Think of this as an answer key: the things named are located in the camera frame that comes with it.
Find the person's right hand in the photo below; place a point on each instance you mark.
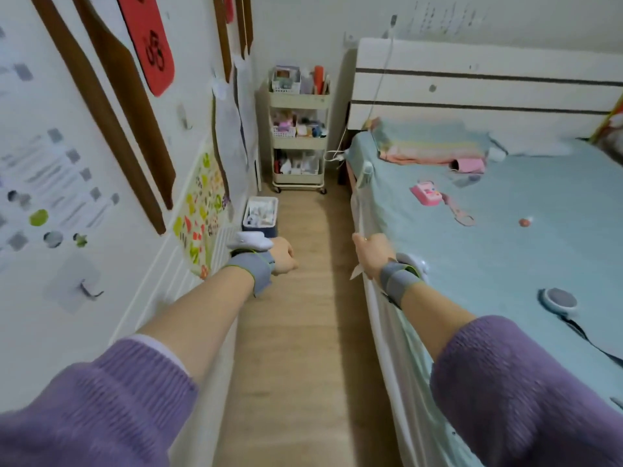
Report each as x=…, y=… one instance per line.
x=375, y=253

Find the person's left hand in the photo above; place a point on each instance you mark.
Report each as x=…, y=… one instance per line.
x=283, y=254

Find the person's left fingers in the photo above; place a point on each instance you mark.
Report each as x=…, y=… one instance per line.
x=292, y=263

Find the person's right fingers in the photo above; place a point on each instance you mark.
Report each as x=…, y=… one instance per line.
x=358, y=239

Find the white mesh bed rail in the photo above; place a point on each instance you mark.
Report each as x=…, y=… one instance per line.
x=389, y=345

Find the person's left forearm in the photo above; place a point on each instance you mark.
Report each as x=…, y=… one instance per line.
x=204, y=311

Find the person's right forearm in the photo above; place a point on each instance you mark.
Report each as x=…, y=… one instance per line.
x=431, y=318

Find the white tracker with grey wristband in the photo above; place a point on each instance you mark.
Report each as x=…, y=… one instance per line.
x=253, y=260
x=401, y=274

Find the blue storage bin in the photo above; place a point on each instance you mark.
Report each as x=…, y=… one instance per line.
x=260, y=216

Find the pink toy phone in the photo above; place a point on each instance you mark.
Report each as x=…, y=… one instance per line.
x=426, y=193

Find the colourful fruit poster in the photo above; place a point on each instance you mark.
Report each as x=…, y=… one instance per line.
x=200, y=213

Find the folded pastel blanket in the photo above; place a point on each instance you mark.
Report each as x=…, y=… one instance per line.
x=428, y=143

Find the cream rolling storage cart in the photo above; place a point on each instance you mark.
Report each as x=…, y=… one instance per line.
x=298, y=131

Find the pink rolled cloth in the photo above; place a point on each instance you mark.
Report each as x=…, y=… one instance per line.
x=468, y=165

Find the light blue bed sheet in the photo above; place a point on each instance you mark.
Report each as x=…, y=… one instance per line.
x=511, y=223

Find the small orange ball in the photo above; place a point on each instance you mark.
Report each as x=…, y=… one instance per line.
x=524, y=222

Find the white striped headboard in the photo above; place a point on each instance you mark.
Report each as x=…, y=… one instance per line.
x=486, y=87

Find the round white grey device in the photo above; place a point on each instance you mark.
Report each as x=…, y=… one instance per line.
x=559, y=301

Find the purple knit sweater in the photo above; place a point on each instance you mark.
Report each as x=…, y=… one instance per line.
x=525, y=393

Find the white paper wall sheet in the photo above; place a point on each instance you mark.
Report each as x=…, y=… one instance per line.
x=232, y=140

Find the small wall hook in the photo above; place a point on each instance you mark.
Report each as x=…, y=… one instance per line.
x=184, y=117

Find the wall hook on clear pad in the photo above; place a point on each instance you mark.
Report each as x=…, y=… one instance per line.
x=80, y=286

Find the brown wooden wall strip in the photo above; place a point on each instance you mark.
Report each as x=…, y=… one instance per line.
x=97, y=111
x=131, y=92

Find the printed wall chart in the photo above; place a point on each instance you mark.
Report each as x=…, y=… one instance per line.
x=48, y=179

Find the red wall hanging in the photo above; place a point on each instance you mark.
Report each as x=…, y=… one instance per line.
x=148, y=41

